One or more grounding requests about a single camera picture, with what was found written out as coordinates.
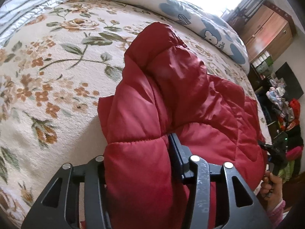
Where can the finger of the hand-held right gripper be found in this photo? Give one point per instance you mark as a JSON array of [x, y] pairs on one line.
[[264, 145]]

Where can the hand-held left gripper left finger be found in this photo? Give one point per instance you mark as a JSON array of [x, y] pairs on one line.
[[93, 186]]

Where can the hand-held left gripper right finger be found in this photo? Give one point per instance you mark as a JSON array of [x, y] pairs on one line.
[[178, 155]]

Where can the red quilted jacket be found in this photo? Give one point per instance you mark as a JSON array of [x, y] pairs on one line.
[[181, 100]]

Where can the person's right forearm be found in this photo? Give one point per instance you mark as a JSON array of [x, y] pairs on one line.
[[276, 213]]

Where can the pile of clothes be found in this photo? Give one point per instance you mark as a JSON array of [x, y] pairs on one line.
[[289, 119]]

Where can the person's right hand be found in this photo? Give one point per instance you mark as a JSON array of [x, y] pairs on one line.
[[274, 190]]

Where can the black flat panel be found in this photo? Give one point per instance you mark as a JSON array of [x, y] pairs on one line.
[[287, 76]]

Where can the shelf with small boxes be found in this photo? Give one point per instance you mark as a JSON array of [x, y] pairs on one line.
[[263, 62]]

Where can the floral bed blanket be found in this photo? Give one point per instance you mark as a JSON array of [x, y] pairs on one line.
[[59, 88]]

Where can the wooden cabinet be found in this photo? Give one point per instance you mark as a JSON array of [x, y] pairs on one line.
[[266, 28]]

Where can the blue and white printed duvet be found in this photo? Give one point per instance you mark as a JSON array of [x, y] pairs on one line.
[[166, 7]]

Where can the grey striped pillow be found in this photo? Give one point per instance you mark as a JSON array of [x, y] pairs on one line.
[[21, 9]]

